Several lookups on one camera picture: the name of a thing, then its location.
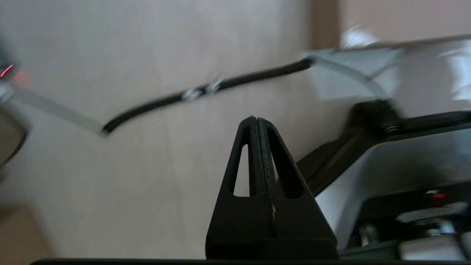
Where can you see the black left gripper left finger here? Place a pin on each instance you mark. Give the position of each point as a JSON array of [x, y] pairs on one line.
[[239, 221]]

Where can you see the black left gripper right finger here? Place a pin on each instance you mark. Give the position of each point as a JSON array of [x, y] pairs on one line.
[[298, 224]]

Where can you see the black grey robot base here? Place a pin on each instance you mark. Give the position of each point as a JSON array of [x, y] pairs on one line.
[[397, 165]]

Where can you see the black corrugated conduit, two tapes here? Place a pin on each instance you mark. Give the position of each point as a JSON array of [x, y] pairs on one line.
[[165, 100]]

